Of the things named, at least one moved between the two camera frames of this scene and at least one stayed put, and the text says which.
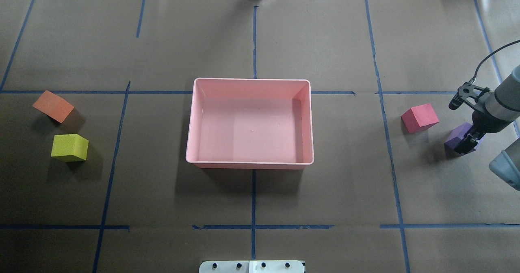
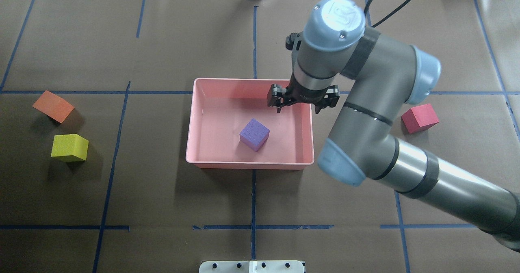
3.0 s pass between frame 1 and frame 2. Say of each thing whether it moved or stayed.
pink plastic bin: stayed
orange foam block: stayed
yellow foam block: stayed
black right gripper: moved
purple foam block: moved
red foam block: stayed
